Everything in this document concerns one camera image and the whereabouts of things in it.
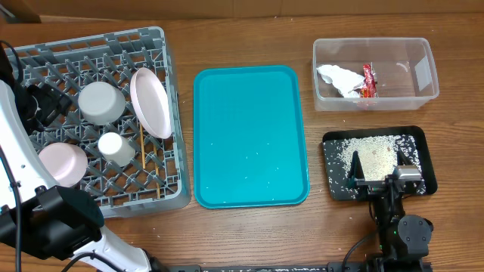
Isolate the grey white bowl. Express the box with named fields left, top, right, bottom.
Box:
left=78, top=82, right=126, bottom=125

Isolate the red snack wrapper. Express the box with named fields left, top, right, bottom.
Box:
left=360, top=63, right=377, bottom=98

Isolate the white cup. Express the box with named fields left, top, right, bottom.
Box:
left=98, top=132, right=135, bottom=167

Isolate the white napkin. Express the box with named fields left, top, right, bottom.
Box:
left=317, top=64, right=365, bottom=98

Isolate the wooden chopstick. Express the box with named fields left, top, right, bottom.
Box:
left=153, top=145, right=160, bottom=199
left=139, top=122, right=146, bottom=169

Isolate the large white plate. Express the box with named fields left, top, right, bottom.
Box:
left=129, top=67, right=172, bottom=139

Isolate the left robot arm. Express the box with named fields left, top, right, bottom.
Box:
left=1, top=41, right=168, bottom=271

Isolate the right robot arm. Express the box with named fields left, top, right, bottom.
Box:
left=341, top=151, right=433, bottom=272

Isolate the black tray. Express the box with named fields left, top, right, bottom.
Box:
left=321, top=125, right=438, bottom=201

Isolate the grey plastic dish rack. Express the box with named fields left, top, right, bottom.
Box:
left=15, top=26, right=191, bottom=218

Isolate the clear plastic bin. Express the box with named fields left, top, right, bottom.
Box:
left=312, top=37, right=439, bottom=111

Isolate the teal serving tray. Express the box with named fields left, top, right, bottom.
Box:
left=194, top=65, right=310, bottom=209

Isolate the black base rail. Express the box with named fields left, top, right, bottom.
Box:
left=166, top=260, right=433, bottom=272

